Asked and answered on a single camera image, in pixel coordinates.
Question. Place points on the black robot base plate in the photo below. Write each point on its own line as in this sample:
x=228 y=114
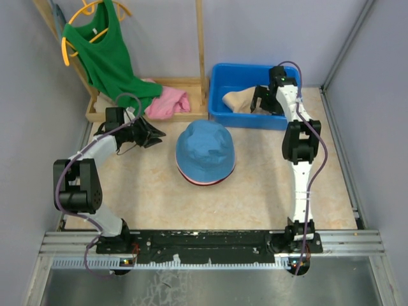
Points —
x=222 y=248

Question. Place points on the yellow clothes hanger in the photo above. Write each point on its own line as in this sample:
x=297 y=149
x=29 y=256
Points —
x=68 y=51

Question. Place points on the teal clothes hanger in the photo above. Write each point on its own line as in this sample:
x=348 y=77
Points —
x=59 y=19

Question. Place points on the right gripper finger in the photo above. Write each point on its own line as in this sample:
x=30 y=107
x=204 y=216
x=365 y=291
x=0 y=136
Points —
x=275 y=108
x=260 y=95

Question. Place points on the pink crumpled garment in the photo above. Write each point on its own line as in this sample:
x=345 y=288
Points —
x=171 y=101

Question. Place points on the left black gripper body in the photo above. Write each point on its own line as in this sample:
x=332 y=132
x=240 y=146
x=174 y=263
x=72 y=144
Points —
x=138 y=132

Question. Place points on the pink bucket hat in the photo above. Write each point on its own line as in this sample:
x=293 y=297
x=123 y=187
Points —
x=202 y=173

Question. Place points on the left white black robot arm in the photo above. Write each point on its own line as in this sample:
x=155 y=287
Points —
x=77 y=187

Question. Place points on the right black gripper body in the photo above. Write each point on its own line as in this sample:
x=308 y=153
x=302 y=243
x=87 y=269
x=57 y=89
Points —
x=266 y=95

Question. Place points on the green tank top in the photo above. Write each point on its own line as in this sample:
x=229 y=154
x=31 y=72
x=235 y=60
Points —
x=106 y=61

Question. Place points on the dark red bucket hat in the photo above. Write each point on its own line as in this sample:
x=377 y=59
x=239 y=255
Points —
x=220 y=182

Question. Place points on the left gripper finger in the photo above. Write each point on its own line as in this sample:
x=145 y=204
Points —
x=151 y=141
x=149 y=128

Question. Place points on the wooden clothes rack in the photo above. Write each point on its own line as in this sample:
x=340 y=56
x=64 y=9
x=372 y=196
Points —
x=197 y=88

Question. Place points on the blue plastic bin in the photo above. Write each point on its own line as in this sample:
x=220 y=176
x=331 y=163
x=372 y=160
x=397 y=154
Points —
x=227 y=78

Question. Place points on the beige bucket hat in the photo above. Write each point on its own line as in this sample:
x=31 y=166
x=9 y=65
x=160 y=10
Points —
x=240 y=101

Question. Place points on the blue bucket hat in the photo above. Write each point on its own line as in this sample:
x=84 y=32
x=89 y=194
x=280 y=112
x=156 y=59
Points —
x=205 y=140

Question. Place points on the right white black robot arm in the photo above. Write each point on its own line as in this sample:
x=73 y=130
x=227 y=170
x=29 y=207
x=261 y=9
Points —
x=299 y=147

